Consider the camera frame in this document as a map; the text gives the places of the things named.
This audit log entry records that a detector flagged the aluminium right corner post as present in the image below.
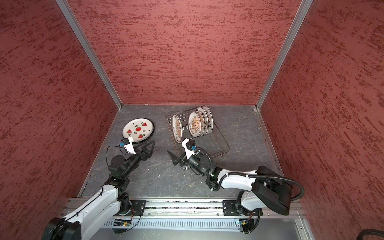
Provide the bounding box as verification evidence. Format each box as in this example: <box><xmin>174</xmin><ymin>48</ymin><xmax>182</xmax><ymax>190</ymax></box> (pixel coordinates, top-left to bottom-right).
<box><xmin>256</xmin><ymin>0</ymin><xmax>313</xmax><ymax>111</ymax></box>

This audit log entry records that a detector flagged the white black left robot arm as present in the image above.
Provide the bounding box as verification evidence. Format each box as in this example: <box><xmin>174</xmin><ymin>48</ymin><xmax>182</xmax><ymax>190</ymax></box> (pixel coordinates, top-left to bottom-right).
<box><xmin>41</xmin><ymin>141</ymin><xmax>156</xmax><ymax>240</ymax></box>

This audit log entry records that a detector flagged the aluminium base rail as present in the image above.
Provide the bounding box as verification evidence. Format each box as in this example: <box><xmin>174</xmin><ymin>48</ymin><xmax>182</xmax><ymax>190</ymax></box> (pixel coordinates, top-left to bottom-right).
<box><xmin>59</xmin><ymin>196</ymin><xmax>316</xmax><ymax>240</ymax></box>

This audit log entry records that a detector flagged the right circuit board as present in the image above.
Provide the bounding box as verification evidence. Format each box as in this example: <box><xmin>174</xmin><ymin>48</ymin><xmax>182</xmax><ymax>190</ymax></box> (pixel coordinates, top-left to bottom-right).
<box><xmin>237</xmin><ymin>219</ymin><xmax>255</xmax><ymax>234</ymax></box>

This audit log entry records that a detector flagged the brown striped rim plate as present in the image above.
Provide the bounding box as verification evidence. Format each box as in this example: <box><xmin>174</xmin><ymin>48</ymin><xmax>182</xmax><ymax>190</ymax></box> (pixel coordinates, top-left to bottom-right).
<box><xmin>122</xmin><ymin>117</ymin><xmax>156</xmax><ymax>145</ymax></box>

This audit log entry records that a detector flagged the watermelon pattern white plate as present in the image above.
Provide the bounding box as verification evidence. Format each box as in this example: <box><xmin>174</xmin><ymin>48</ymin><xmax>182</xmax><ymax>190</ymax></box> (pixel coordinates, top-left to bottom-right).
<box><xmin>122</xmin><ymin>118</ymin><xmax>154</xmax><ymax>143</ymax></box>

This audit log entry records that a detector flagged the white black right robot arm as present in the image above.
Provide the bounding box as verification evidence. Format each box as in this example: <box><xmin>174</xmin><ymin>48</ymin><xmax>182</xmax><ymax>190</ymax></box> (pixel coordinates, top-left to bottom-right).
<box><xmin>167</xmin><ymin>148</ymin><xmax>293</xmax><ymax>216</ymax></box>

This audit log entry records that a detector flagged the circuit board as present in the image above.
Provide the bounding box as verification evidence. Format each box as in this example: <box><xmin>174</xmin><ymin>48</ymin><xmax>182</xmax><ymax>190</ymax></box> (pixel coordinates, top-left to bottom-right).
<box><xmin>113</xmin><ymin>219</ymin><xmax>132</xmax><ymax>228</ymax></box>
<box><xmin>237</xmin><ymin>219</ymin><xmax>255</xmax><ymax>234</ymax></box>

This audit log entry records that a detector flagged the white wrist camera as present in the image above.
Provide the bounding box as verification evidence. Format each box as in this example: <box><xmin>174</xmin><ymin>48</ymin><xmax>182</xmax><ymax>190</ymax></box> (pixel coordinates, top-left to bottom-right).
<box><xmin>120</xmin><ymin>137</ymin><xmax>136</xmax><ymax>155</ymax></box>
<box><xmin>182</xmin><ymin>139</ymin><xmax>197</xmax><ymax>160</ymax></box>

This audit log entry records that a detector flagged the orange sunburst plate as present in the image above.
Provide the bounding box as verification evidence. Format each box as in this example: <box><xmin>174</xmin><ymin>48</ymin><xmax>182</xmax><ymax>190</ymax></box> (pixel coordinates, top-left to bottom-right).
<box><xmin>188</xmin><ymin>112</ymin><xmax>201</xmax><ymax>138</ymax></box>
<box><xmin>195</xmin><ymin>110</ymin><xmax>205</xmax><ymax>137</ymax></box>

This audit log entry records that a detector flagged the brown lettered rim plate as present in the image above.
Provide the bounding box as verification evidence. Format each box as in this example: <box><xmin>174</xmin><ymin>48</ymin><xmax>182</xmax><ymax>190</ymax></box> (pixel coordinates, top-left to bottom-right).
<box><xmin>172</xmin><ymin>114</ymin><xmax>183</xmax><ymax>144</ymax></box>

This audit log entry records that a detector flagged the aluminium left corner post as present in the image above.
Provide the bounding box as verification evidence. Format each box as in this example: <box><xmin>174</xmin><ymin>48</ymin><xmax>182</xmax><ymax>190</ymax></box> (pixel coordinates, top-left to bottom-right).
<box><xmin>56</xmin><ymin>0</ymin><xmax>124</xmax><ymax>110</ymax></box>

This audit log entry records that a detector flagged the green rim fruit plate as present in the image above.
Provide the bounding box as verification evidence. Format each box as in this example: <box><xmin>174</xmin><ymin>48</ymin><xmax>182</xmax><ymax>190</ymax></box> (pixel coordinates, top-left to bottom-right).
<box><xmin>197</xmin><ymin>107</ymin><xmax>209</xmax><ymax>136</ymax></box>
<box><xmin>202</xmin><ymin>106</ymin><xmax>214</xmax><ymax>135</ymax></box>

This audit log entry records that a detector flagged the aluminium corner post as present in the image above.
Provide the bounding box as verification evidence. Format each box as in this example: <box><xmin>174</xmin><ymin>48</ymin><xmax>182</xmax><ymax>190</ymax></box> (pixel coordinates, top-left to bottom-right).
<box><xmin>256</xmin><ymin>0</ymin><xmax>313</xmax><ymax>111</ymax></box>
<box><xmin>56</xmin><ymin>0</ymin><xmax>124</xmax><ymax>110</ymax></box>

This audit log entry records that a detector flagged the black corrugated cable conduit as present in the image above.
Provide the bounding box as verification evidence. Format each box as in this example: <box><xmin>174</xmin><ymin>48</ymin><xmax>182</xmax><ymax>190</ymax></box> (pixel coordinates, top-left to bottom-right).
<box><xmin>194</xmin><ymin>146</ymin><xmax>305</xmax><ymax>202</ymax></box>

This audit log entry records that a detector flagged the left circuit board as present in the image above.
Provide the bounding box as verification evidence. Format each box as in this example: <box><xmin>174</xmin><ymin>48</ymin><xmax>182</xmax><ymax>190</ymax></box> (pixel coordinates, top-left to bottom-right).
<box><xmin>113</xmin><ymin>219</ymin><xmax>132</xmax><ymax>228</ymax></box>

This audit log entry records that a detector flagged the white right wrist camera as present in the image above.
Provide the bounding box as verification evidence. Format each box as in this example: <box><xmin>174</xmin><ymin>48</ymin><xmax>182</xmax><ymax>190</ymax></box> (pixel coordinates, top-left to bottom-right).
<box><xmin>182</xmin><ymin>139</ymin><xmax>197</xmax><ymax>160</ymax></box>

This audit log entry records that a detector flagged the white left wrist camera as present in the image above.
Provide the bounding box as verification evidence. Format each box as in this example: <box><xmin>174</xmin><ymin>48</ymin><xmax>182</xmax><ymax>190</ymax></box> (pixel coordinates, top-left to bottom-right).
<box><xmin>120</xmin><ymin>137</ymin><xmax>136</xmax><ymax>155</ymax></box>

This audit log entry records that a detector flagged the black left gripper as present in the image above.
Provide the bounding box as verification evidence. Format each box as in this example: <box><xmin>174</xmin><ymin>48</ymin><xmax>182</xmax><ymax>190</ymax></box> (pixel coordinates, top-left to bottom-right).
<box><xmin>123</xmin><ymin>141</ymin><xmax>156</xmax><ymax>178</ymax></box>

